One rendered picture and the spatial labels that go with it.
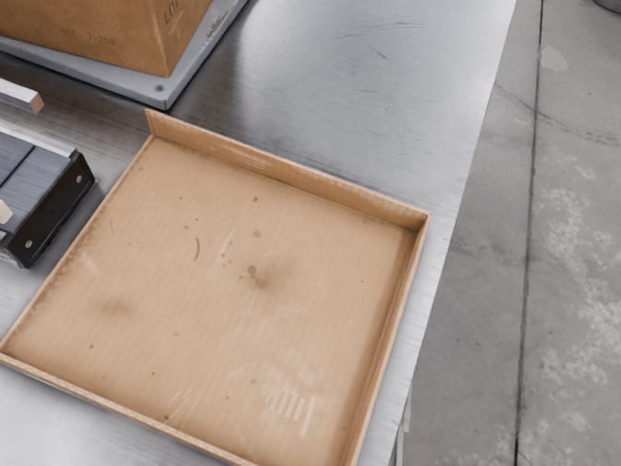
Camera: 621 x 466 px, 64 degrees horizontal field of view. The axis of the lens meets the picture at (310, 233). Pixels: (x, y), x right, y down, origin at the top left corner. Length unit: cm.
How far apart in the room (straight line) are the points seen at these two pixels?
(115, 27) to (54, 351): 32
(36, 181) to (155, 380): 20
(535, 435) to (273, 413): 107
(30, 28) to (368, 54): 38
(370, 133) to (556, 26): 186
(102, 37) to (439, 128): 38
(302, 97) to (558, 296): 115
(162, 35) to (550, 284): 130
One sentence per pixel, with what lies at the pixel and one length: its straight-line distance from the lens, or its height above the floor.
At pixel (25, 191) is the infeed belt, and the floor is 88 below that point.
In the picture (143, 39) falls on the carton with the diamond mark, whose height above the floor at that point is 90.
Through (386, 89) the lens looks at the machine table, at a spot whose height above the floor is 83.
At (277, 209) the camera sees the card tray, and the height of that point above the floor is 83.
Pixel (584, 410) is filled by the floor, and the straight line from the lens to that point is 151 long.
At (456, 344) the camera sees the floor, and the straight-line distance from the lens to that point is 140.
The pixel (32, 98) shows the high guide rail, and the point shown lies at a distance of 44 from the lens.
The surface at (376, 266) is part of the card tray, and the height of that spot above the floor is 83.
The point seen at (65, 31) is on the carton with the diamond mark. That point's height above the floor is 88.
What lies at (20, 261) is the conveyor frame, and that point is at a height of 85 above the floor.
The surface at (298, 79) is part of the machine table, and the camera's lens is 61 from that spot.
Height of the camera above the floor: 126
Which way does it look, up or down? 61 degrees down
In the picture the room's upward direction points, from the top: 10 degrees clockwise
